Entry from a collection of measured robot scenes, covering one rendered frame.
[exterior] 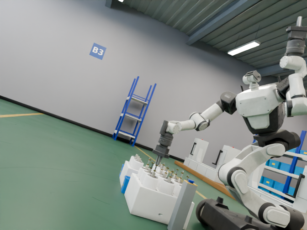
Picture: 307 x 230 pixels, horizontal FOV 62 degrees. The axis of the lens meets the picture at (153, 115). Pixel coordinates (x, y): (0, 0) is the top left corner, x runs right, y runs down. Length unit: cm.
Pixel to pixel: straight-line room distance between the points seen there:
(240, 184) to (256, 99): 55
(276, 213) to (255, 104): 73
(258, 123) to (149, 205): 90
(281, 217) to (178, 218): 73
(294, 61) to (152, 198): 116
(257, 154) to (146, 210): 81
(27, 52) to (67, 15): 158
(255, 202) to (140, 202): 77
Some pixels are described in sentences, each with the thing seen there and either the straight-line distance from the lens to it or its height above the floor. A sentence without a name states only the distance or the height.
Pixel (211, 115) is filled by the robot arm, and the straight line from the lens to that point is 191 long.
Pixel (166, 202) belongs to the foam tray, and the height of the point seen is 13.
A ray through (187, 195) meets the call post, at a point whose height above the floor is 24.
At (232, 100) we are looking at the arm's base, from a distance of 192.
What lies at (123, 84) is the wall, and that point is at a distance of 808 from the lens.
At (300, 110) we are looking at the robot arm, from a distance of 156.
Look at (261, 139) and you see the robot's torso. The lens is 191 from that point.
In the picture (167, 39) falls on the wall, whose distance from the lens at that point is 866.
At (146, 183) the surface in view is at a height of 20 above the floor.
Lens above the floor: 51
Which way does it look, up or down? 4 degrees up
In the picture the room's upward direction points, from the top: 20 degrees clockwise
